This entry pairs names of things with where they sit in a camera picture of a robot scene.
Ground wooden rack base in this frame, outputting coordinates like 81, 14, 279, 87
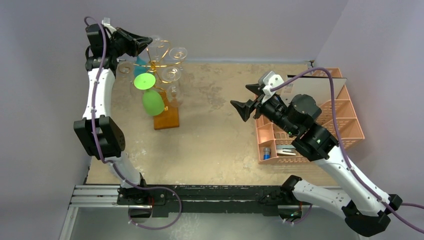
153, 91, 180, 131

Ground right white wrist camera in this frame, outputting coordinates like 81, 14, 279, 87
258, 70, 285, 97

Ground grey board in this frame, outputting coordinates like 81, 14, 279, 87
279, 76, 331, 106

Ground clear wine glass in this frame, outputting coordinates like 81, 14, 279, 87
147, 35, 165, 62
118, 61, 134, 75
169, 47, 188, 62
161, 66, 184, 108

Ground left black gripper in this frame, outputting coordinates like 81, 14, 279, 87
107, 27, 152, 59

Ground peach plastic organizer basket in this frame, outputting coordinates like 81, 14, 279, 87
255, 68, 365, 165

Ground blue plastic goblet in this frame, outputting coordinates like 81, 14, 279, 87
133, 56, 148, 77

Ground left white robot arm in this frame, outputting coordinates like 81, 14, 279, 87
73, 23, 153, 205

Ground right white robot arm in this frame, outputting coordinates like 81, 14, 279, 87
231, 84, 402, 237

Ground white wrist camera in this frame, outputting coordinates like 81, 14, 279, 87
258, 70, 285, 97
101, 17, 116, 34

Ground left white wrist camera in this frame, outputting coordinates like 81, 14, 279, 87
101, 17, 116, 34

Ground black aluminium base frame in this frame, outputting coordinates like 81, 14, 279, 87
70, 184, 360, 222

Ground gold wire wine glass rack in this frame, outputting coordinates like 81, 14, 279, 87
116, 40, 186, 97

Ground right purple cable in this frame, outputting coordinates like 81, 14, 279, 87
269, 67, 424, 235

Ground green plastic goblet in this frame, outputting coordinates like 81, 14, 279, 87
134, 72, 165, 116

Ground blue grey hose connector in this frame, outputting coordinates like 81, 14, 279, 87
263, 147, 272, 161

